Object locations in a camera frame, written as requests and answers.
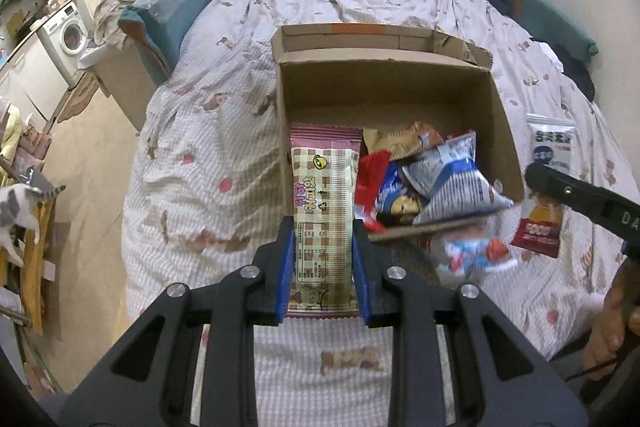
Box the small white red snack packet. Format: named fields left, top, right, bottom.
left=434, top=226, right=519, bottom=284

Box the bed with checkered cover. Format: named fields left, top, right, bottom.
left=120, top=0, right=640, bottom=427

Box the person's right hand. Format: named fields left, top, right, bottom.
left=582, top=257, right=640, bottom=381

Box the red cartoon candy packet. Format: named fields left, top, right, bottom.
left=355, top=150, right=394, bottom=234

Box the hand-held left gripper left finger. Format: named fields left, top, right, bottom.
left=60, top=216, right=296, bottom=427

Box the cardboard box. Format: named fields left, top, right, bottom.
left=271, top=23, right=527, bottom=244

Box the white grey cat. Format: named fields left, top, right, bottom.
left=0, top=181, right=67, bottom=269

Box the pink checkered snack bar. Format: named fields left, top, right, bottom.
left=289, top=122, right=364, bottom=321

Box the tan snack packet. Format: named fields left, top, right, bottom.
left=362, top=121, right=444, bottom=161

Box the black cable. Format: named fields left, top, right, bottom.
left=564, top=353, right=624, bottom=384

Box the silver blue snack packet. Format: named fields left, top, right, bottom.
left=402, top=131, right=514, bottom=226

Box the teal pillow with orange stripe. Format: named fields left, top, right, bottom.
left=514, top=0, right=599, bottom=64

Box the teal cushion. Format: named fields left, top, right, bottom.
left=118, top=0, right=214, bottom=86

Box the crumpled grey cloth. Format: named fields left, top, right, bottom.
left=92, top=0, right=147, bottom=48

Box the white rice cracker packet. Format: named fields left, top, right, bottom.
left=511, top=113, right=577, bottom=259

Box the brown floor rug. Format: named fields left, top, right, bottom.
left=54, top=73, right=102, bottom=124

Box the beige storage cabinet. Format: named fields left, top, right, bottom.
left=79, top=43, right=152, bottom=134

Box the blue cartoon snack packet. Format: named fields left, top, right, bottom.
left=377, top=163, right=427, bottom=229

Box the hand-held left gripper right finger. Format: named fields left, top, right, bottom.
left=351, top=218, right=589, bottom=427

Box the white washing machine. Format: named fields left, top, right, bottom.
left=36, top=0, right=94, bottom=81

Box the white kitchen cabinet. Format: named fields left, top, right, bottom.
left=0, top=34, right=69, bottom=124

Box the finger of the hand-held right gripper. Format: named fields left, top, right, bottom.
left=524, top=162, right=621, bottom=221

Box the wooden chair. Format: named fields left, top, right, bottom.
left=0, top=197, right=59, bottom=334

